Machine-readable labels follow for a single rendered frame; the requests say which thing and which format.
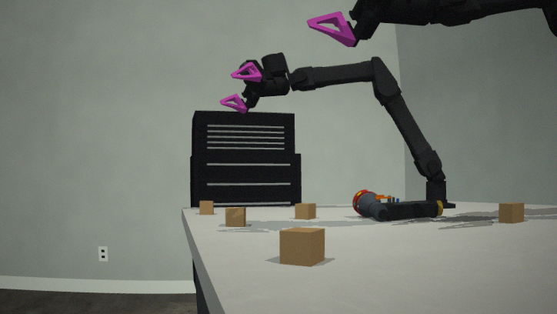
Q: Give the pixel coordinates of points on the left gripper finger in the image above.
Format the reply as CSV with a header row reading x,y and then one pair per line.
x,y
345,35

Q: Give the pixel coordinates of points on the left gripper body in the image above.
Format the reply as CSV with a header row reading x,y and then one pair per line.
x,y
369,13

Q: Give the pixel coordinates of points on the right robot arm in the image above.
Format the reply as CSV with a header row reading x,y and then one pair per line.
x,y
310,78

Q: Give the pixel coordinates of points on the dark grey l-shaped nozzle body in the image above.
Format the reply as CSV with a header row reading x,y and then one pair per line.
x,y
366,205

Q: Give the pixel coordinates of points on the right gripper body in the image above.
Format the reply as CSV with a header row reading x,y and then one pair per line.
x,y
264,88

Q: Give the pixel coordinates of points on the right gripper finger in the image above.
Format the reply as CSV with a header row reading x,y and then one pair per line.
x,y
254,76
234,98

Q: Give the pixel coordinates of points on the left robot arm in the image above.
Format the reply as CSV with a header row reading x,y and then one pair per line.
x,y
459,12

